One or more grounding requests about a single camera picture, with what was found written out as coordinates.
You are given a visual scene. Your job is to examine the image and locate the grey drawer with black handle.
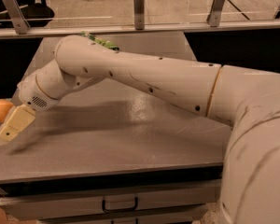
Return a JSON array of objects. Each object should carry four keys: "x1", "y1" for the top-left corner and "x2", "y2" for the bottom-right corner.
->
[{"x1": 0, "y1": 179, "x2": 221, "y2": 221}]

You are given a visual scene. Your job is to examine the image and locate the middle metal rail bracket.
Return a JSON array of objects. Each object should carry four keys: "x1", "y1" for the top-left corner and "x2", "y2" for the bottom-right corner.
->
[{"x1": 133, "y1": 0, "x2": 145, "y2": 30}]

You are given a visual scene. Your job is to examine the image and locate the lower grey drawer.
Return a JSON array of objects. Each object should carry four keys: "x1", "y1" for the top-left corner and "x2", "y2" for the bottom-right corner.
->
[{"x1": 37, "y1": 204, "x2": 207, "y2": 224}]

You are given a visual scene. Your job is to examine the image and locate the metal rail bracket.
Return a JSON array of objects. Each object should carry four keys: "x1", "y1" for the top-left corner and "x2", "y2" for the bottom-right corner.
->
[
  {"x1": 133, "y1": 0, "x2": 145, "y2": 30},
  {"x1": 2, "y1": 0, "x2": 30, "y2": 35},
  {"x1": 206, "y1": 0, "x2": 225, "y2": 27}
]

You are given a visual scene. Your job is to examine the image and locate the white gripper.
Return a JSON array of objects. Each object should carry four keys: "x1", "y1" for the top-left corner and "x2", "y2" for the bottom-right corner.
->
[{"x1": 0, "y1": 73, "x2": 59, "y2": 146}]

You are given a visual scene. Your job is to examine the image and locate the green rice chip bag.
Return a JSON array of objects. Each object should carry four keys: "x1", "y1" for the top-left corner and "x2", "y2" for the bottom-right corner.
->
[{"x1": 80, "y1": 31, "x2": 119, "y2": 50}]

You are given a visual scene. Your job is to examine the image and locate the right metal rail bracket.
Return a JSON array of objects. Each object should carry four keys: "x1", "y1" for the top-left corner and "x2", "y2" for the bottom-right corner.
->
[{"x1": 206, "y1": 0, "x2": 225, "y2": 27}]

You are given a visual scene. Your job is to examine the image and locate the black office chair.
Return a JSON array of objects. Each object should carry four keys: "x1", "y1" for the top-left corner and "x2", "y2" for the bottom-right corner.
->
[{"x1": 0, "y1": 0, "x2": 54, "y2": 29}]

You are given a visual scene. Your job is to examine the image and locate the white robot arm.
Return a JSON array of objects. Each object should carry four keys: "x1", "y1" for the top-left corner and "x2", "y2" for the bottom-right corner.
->
[{"x1": 0, "y1": 35, "x2": 280, "y2": 224}]

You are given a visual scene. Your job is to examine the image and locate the orange fruit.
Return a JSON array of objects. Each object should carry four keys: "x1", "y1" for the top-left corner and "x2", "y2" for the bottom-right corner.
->
[{"x1": 0, "y1": 100, "x2": 13, "y2": 122}]

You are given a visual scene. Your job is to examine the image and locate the left metal rail bracket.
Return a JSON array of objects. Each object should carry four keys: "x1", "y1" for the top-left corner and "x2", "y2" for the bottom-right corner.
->
[{"x1": 2, "y1": 0, "x2": 30, "y2": 35}]

